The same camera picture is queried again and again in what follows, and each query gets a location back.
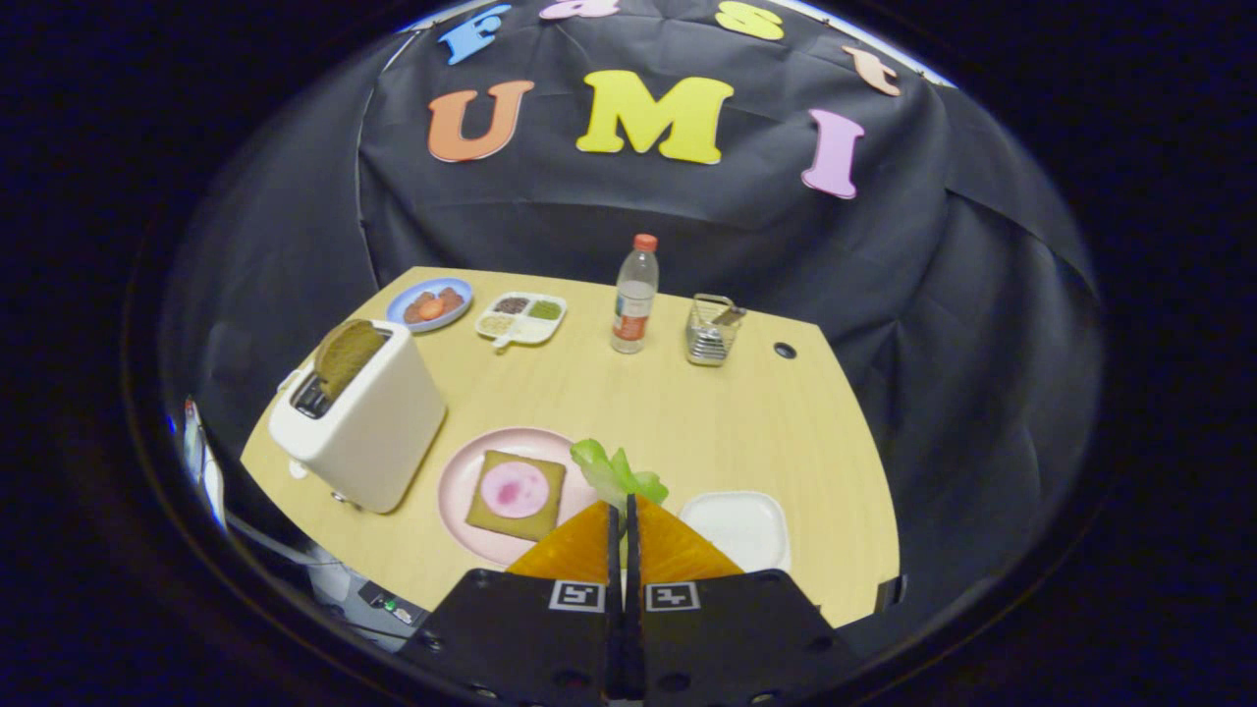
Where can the green lettuce leaf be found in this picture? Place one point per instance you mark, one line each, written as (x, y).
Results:
(614, 471)

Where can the white and blue packaging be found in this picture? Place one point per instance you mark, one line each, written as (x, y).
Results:
(201, 462)

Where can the square brown bread slice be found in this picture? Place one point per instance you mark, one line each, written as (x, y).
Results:
(481, 520)

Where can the dark brown toast slice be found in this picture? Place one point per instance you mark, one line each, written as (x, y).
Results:
(349, 353)

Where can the white divided bean tray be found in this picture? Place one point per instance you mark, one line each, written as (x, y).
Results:
(520, 319)

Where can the brown meat patty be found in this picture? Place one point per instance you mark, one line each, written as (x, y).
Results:
(412, 309)
(452, 298)

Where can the red tomato slice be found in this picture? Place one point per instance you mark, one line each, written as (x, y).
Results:
(431, 309)

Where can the clear bottle with orange cap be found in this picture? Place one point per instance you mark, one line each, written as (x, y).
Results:
(634, 304)

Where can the blue round plate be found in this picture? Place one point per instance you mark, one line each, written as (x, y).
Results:
(398, 312)

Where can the pink ham slice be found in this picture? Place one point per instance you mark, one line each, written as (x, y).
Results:
(513, 489)

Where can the white toaster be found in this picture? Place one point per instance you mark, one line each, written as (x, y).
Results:
(373, 442)

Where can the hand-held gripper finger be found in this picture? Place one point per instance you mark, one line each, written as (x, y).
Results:
(613, 560)
(632, 560)

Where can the pink round plate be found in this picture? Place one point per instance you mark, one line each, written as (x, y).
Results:
(455, 491)

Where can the small white square plate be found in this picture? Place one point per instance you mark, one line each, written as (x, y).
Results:
(737, 525)

